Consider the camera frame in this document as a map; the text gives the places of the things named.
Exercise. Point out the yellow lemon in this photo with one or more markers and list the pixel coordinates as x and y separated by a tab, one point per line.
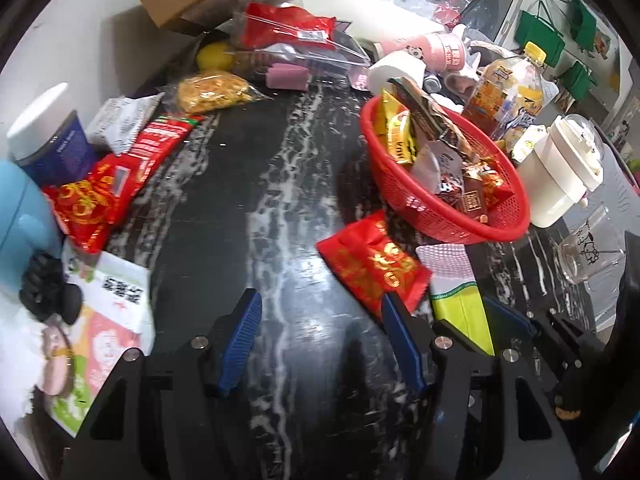
215	56

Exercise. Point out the pink paper cup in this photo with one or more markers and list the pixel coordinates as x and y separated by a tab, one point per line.
435	51

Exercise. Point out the large red snack bag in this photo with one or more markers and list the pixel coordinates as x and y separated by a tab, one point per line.
285	25

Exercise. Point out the white red black snack packet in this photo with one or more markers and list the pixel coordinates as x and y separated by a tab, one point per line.
440	170

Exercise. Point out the iced tea bottle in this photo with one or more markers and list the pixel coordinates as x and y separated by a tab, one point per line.
510	97

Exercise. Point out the white grey packet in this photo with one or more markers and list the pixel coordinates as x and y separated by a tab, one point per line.
122	120

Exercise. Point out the pink checkered packet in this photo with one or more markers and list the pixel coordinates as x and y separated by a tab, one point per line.
445	262

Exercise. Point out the blue jar white cap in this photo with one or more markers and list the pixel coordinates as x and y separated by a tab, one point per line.
45	135

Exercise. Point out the yellow snack bag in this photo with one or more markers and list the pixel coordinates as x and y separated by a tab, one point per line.
215	90

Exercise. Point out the dark red snack packet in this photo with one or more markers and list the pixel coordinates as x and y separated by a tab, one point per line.
472	201

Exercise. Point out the light blue toy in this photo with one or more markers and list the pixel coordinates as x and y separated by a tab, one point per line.
20	225

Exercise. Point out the white pink green pouch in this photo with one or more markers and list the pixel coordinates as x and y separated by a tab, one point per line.
105	330

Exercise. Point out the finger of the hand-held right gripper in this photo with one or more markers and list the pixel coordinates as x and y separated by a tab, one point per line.
505	312

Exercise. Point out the green bag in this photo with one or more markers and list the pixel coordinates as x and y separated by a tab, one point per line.
577	81
582	21
539	40

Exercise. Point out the glass mug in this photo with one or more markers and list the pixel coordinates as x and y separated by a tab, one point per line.
592	255

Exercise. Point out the pink round trinket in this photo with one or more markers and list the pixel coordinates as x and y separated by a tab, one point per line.
55	362

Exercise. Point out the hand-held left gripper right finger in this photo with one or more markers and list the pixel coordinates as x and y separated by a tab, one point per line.
405	345

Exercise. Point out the red gold snack packet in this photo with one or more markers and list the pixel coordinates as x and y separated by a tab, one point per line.
375	265
497	186

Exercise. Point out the green snack packet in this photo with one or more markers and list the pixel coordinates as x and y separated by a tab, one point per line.
462	317

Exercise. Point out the yellow black snack packet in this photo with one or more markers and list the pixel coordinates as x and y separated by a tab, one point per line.
395	130

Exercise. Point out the red plastic basket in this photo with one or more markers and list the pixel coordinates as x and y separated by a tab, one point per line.
440	210

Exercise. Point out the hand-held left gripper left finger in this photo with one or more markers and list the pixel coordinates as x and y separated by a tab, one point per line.
240	340

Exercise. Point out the long red packet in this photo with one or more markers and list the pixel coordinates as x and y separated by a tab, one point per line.
160	136

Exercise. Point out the brown snack packet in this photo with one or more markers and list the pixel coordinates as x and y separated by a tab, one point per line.
430	110

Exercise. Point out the white lidded jar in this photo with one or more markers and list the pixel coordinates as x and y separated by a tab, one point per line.
562	172

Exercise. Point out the clear plastic box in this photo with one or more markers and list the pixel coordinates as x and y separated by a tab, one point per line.
305	57

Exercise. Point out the silver can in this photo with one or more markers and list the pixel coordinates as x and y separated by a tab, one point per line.
431	81

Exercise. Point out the pink small block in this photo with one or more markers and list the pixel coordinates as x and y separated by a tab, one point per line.
287	78

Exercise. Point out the large red gold packet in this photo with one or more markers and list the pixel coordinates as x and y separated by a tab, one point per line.
90	200

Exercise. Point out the white paper roll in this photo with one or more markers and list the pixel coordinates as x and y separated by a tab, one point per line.
395	72

